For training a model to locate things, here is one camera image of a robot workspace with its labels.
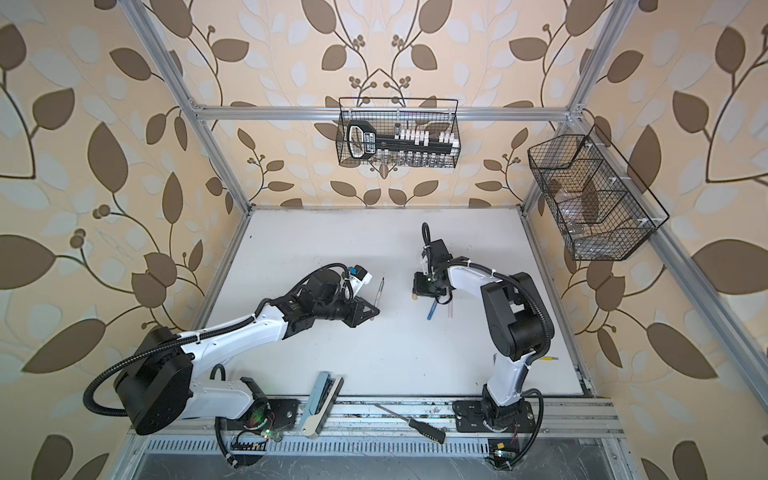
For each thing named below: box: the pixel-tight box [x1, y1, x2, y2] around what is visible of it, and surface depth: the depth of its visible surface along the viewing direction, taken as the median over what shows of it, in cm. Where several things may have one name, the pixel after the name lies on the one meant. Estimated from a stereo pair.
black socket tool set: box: [348, 120, 460, 165], surface depth 86 cm
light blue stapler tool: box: [299, 371, 345, 439], surface depth 75 cm
